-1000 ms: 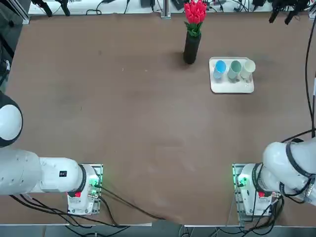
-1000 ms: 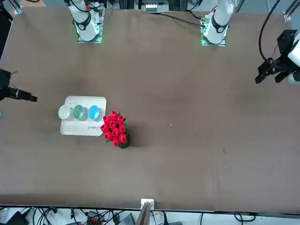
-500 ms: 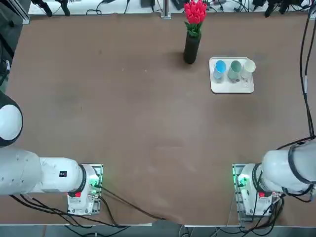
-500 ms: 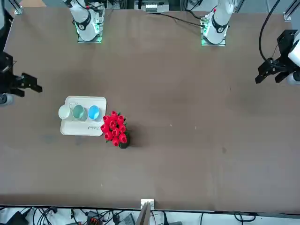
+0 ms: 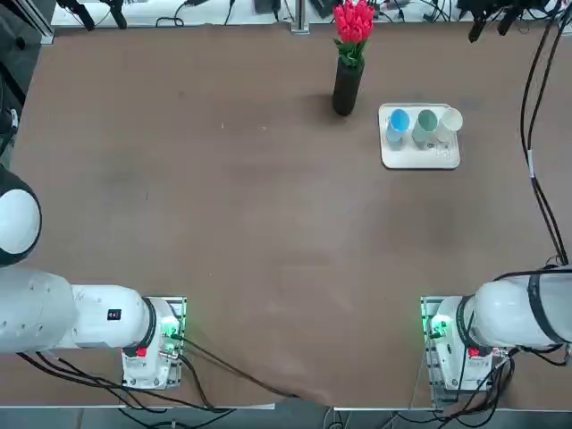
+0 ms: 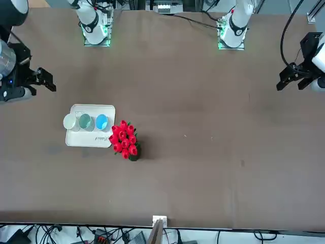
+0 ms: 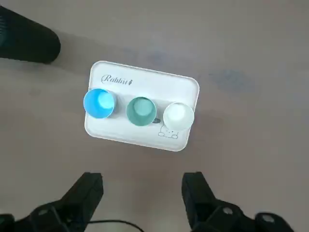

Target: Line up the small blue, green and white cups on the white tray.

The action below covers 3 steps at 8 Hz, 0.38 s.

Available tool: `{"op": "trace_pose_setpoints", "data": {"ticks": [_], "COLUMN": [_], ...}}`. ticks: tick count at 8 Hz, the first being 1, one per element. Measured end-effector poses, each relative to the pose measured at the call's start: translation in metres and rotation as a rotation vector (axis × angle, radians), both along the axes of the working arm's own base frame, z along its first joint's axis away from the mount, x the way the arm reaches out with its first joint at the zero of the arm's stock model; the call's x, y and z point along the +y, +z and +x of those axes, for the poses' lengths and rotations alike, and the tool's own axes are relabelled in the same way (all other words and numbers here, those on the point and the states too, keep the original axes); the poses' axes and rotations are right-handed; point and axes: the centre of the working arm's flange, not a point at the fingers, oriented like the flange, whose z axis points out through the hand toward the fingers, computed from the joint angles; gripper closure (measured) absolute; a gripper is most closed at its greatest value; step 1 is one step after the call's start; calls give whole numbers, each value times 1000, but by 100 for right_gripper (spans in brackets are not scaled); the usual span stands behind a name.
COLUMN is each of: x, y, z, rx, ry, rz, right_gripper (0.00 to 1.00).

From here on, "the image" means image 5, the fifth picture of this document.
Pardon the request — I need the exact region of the aluminium frame post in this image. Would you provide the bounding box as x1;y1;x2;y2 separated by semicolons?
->
290;0;312;35

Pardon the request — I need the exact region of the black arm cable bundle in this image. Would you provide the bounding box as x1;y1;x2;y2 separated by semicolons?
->
17;332;300;412
520;0;572;269

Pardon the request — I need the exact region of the black cylindrical vase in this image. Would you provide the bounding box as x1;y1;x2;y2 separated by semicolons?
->
332;57;366;117

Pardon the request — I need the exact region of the small blue cup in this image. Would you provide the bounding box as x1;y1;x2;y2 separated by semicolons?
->
386;108;412;152

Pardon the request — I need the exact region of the small green cup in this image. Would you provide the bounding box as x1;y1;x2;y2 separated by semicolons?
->
411;108;439;151

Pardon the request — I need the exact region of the black left arm cable bundle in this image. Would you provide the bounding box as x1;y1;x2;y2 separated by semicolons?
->
17;332;300;412

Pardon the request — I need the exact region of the small white cup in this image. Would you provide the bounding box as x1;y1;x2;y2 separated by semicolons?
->
435;107;464;144

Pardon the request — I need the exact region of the red artificial tulip bouquet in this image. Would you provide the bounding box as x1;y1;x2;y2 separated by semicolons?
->
332;0;375;71

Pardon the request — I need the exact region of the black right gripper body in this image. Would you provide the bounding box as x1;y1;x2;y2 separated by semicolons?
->
459;0;537;17

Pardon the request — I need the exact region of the white tray with bunny drawing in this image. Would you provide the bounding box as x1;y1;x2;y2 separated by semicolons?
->
378;103;462;171

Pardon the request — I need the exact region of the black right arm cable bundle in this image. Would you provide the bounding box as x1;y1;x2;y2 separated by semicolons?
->
520;0;572;269

